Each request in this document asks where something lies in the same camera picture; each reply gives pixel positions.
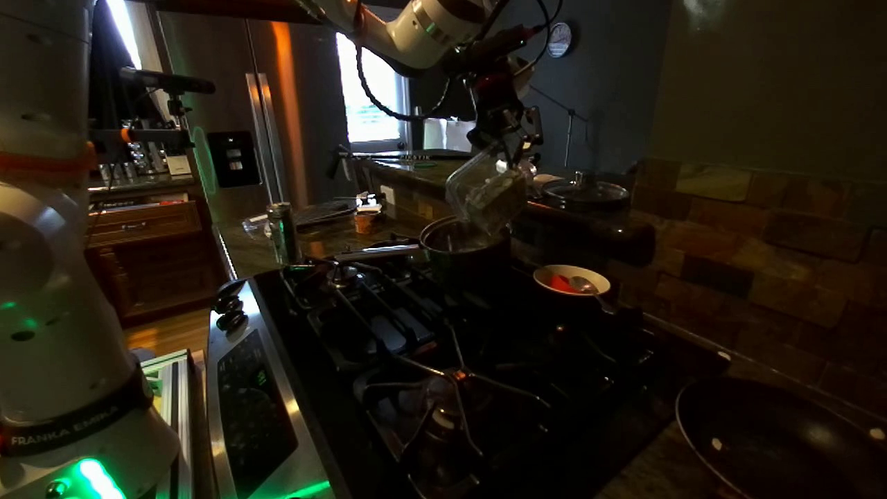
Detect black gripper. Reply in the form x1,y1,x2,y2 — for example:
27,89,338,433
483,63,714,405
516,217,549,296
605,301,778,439
467,63,545,170

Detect thin desk lamp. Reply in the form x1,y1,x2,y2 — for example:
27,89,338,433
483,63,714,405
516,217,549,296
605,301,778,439
535,87,593,178

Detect white box appliance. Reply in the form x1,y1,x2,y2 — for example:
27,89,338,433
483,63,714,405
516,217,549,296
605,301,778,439
420,117,480,154

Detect round silver plate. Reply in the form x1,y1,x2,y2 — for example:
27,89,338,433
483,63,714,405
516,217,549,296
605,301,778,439
542,178,632,209

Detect white bowl with red food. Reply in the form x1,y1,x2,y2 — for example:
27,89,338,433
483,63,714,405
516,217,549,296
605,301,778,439
530,260,616,299

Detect bright window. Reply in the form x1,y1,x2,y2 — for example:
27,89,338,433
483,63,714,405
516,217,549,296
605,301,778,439
333,31,413,154

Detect dark green bottle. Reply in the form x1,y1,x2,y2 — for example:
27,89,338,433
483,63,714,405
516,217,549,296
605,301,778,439
271,200,302,267

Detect black gas stove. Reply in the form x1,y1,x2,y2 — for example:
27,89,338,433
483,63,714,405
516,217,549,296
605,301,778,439
201,232,731,499

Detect clear glass dish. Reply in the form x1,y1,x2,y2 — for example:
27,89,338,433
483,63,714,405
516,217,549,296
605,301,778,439
241,211,279,240

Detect stainless steel refrigerator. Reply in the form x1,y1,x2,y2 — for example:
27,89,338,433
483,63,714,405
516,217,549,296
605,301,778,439
150,12,344,211

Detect black stove knob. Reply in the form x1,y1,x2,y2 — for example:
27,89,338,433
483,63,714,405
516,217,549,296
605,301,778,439
214,301,250,335
219,279,250,310

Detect wooden drawer cabinet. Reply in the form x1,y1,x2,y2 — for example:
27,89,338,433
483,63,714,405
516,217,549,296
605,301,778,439
81,178,229,321

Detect black frying pan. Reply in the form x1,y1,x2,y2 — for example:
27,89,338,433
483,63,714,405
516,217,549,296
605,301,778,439
672,371,887,499

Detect steel saucepan with handle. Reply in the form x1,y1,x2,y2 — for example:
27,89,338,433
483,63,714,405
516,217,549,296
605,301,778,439
330,214,512,272

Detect round wall clock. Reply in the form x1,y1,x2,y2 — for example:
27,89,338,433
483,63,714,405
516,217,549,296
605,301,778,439
542,20,577,60

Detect orange strap band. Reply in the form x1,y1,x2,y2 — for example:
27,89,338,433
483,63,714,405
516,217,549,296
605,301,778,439
0,149,100,181

